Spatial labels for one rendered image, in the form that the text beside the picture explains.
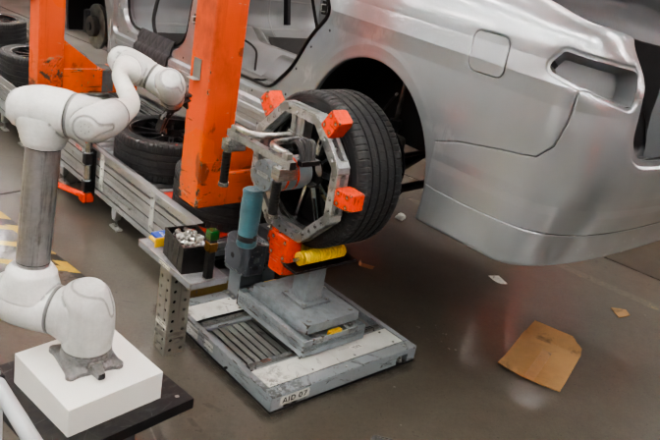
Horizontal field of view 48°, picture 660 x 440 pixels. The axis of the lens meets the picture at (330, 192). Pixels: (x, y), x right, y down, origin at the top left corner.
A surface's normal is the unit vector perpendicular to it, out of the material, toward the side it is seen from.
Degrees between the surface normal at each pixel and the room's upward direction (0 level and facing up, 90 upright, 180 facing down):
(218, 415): 0
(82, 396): 3
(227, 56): 90
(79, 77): 90
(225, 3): 90
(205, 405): 0
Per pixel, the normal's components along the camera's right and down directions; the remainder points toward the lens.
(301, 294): -0.75, 0.11
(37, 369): 0.18, -0.91
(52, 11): 0.64, 0.36
